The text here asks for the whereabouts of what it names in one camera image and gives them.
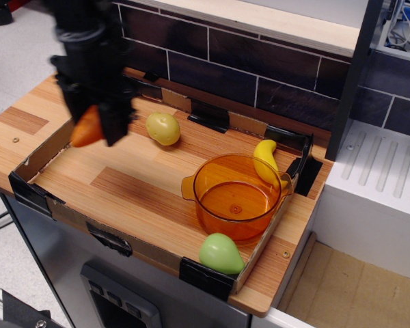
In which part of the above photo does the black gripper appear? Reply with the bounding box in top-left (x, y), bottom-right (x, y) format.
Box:
top-left (51, 32), bottom-right (135, 147)

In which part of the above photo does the orange toy carrot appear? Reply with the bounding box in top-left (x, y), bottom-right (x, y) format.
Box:
top-left (70, 105), bottom-right (105, 148)

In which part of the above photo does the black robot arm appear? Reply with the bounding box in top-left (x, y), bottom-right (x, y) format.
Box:
top-left (46, 1), bottom-right (136, 146)

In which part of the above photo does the orange transparent plastic pot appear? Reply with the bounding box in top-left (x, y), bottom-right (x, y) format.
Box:
top-left (181, 154), bottom-right (294, 241)

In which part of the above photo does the cardboard fence with black tape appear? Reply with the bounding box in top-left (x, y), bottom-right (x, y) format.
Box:
top-left (4, 78), bottom-right (330, 307)

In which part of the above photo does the yellow toy potato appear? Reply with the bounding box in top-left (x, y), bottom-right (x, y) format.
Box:
top-left (146, 112), bottom-right (180, 146)

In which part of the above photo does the yellow toy banana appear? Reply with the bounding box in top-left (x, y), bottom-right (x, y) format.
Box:
top-left (254, 139), bottom-right (288, 189)

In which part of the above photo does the green toy pear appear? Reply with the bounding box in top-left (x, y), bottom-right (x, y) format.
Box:
top-left (199, 233), bottom-right (245, 275)

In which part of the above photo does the grey toy oven panel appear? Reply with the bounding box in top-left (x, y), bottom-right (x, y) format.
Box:
top-left (81, 264), bottom-right (163, 328)

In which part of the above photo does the beige wooden shelf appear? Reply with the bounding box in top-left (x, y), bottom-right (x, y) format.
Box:
top-left (136, 0), bottom-right (361, 58)

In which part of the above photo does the white toy sink drainboard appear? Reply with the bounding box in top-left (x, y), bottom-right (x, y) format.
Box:
top-left (313, 121), bottom-right (410, 277)

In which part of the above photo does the dark grey vertical post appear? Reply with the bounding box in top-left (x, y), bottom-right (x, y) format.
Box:
top-left (325, 0), bottom-right (383, 161)

